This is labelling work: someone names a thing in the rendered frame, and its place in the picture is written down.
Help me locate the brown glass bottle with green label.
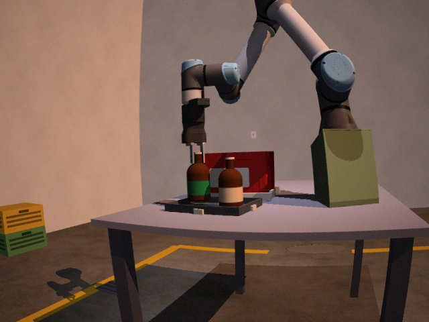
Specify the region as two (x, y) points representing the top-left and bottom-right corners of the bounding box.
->
(186, 152), (210, 202)

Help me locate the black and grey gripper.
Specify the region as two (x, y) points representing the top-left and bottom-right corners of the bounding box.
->
(182, 90), (210, 164)

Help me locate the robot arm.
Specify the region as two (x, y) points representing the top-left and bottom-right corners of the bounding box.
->
(181, 0), (358, 133)

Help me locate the red crate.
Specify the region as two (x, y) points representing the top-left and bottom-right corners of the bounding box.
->
(203, 152), (275, 193)

